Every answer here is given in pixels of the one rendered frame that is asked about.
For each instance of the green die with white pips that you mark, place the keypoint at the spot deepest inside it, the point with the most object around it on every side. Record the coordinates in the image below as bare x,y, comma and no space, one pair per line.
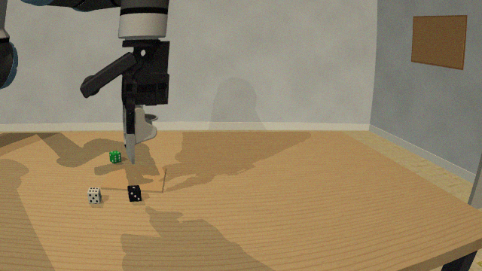
115,156

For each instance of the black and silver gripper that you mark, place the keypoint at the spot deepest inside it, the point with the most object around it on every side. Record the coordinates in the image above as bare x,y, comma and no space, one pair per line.
150,70

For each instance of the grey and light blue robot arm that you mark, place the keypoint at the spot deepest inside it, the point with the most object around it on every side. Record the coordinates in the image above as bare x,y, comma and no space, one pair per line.
139,20

